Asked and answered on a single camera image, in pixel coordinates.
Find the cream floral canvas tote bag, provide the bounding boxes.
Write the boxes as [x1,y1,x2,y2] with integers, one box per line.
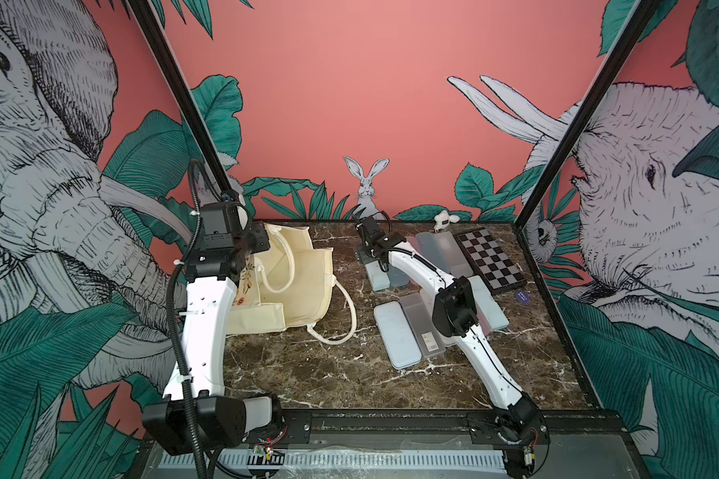
[225,224,358,345]

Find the small purple round sticker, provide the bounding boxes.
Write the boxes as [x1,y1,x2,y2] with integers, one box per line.
[514,291,530,305]

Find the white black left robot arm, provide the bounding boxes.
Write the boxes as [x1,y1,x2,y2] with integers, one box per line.
[142,224,282,456]

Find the translucent purple pink case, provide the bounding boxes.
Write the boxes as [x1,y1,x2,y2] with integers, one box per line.
[373,301,423,370]

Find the pale mint case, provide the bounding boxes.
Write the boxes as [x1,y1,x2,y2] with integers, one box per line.
[469,275,509,336]

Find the black corrugated left cable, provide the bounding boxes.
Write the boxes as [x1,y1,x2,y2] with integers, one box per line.
[165,158,217,479]

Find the black front mounting rail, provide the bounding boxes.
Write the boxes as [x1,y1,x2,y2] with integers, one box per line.
[146,408,627,447]

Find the black white chessboard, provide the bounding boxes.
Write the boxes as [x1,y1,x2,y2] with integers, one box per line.
[455,229,526,295]

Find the small white toy figure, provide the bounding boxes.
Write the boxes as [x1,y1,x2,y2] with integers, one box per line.
[435,210,461,233]

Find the grey case with label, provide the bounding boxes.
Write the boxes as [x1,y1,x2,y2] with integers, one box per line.
[399,293,445,358]

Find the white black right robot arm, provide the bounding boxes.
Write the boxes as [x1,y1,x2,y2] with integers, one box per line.
[355,217,541,444]

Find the translucent white pencil case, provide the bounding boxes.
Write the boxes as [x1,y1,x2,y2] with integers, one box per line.
[433,232,475,277]

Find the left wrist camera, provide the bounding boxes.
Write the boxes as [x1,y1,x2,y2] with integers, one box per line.
[200,190,249,249]

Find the light teal case in bag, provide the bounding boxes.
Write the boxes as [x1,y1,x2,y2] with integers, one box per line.
[387,267,409,287]

